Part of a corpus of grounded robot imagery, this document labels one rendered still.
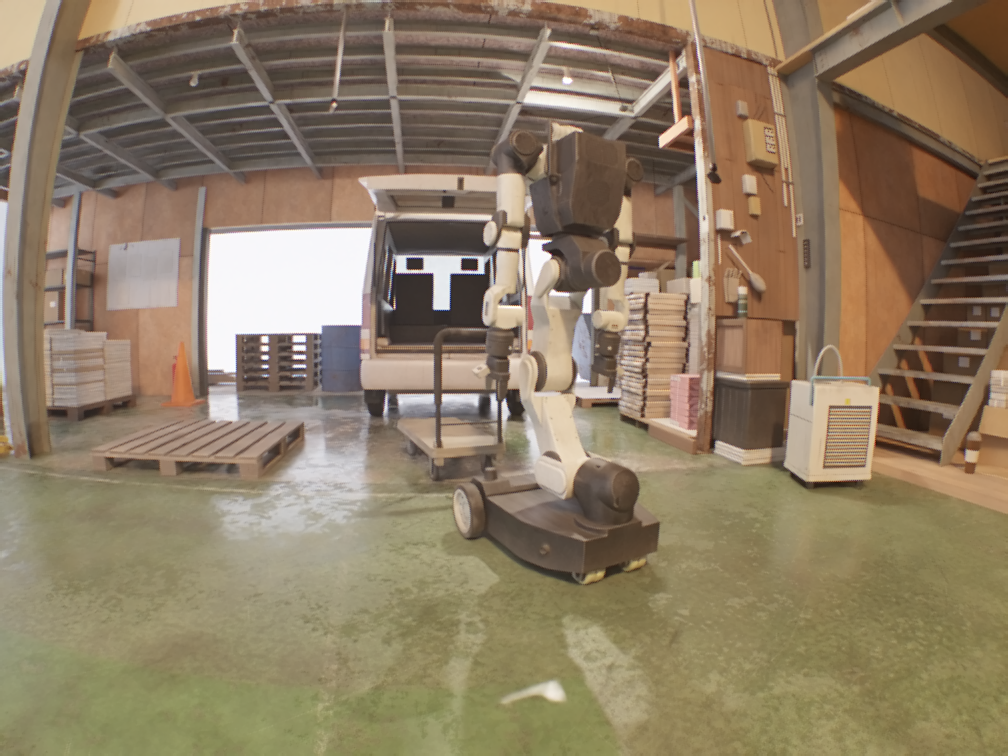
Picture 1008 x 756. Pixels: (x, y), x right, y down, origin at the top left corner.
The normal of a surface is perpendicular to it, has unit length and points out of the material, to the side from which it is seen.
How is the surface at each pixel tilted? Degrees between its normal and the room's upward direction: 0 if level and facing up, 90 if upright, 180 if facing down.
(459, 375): 89
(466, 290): 93
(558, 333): 100
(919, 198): 90
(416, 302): 93
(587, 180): 105
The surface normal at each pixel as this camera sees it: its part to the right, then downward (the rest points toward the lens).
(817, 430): -0.17, 0.08
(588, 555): 0.45, 0.08
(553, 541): -0.69, 0.05
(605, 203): 0.44, 0.33
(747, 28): 0.16, 0.08
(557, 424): 0.40, -0.43
